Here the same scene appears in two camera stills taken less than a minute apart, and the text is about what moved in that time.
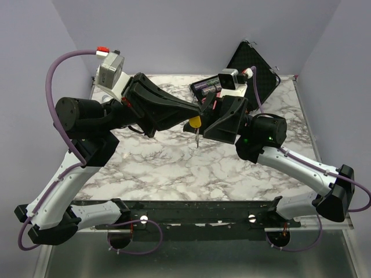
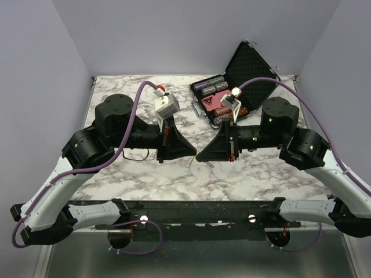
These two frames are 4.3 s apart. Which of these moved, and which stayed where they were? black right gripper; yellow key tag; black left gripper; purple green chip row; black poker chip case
Moved: black left gripper; black right gripper; yellow key tag
Stayed: purple green chip row; black poker chip case
